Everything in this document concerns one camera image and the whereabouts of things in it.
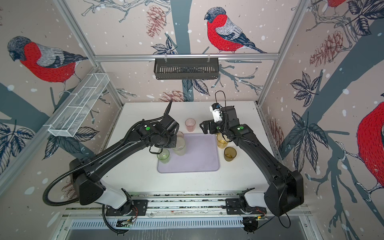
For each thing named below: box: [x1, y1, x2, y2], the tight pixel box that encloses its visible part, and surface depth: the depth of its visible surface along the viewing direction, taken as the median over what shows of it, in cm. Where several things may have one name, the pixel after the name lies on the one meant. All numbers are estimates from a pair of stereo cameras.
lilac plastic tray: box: [157, 133, 220, 173], surface depth 92 cm
